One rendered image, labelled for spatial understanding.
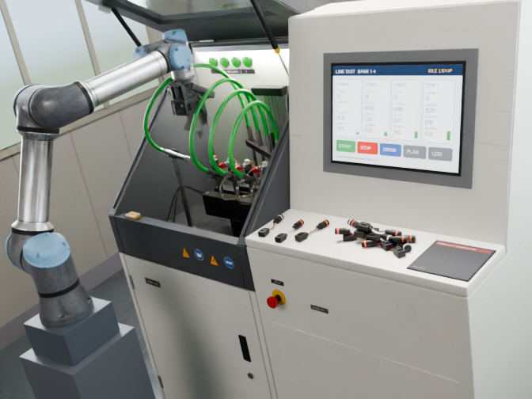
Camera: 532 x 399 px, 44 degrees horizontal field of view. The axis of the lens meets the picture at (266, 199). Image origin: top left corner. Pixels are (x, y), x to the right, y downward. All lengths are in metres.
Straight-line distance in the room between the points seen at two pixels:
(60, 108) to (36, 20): 2.06
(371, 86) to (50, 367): 1.18
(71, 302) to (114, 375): 0.26
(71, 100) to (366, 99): 0.80
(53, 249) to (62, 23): 2.29
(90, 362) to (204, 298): 0.50
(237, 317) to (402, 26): 1.03
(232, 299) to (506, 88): 1.05
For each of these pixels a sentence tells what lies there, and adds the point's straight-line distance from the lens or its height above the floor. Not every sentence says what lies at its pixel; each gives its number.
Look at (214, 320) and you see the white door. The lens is 2.26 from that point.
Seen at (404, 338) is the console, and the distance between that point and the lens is 1.74.
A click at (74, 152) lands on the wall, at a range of 3.99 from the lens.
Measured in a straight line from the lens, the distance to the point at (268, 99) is 2.39.
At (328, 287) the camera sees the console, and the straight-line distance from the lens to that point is 1.80.
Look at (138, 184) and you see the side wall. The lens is 2.49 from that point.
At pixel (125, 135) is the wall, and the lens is 4.24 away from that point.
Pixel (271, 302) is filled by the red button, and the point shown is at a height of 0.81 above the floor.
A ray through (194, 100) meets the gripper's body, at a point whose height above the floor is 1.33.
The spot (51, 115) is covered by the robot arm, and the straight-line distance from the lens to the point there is 1.84.
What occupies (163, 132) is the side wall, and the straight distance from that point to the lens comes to 2.54.
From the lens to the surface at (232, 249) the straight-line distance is 2.00.
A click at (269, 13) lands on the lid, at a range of 2.13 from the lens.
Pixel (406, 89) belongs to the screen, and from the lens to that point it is 1.79.
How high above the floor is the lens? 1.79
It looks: 22 degrees down
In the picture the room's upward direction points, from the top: 11 degrees counter-clockwise
